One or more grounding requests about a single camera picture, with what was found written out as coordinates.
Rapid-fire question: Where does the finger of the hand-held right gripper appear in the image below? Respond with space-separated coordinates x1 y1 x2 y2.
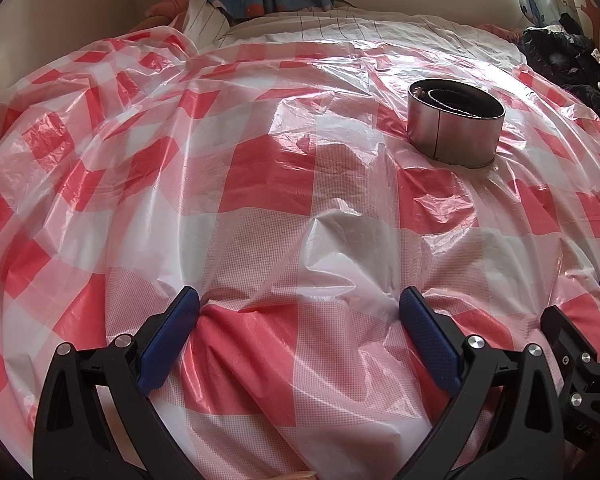
540 305 600 412

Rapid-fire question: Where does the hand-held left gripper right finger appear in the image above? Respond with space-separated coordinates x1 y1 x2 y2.
399 286 567 480

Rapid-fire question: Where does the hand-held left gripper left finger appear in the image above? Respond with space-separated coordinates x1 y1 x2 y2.
32 286 201 480

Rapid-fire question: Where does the round metal tin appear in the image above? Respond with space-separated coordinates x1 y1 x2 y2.
406 79 505 167

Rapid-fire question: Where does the red white checkered plastic sheet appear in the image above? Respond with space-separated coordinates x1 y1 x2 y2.
0 35 600 480

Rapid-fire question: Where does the heap of dark clothes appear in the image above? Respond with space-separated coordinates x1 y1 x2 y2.
517 12 600 131

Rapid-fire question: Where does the white striped bedsheet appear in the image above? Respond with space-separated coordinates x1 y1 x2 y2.
220 7 526 68

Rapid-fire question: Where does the white striped pillow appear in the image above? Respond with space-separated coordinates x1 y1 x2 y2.
185 0 231 53

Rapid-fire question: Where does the pink cloth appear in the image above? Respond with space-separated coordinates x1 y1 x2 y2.
145 0 191 21

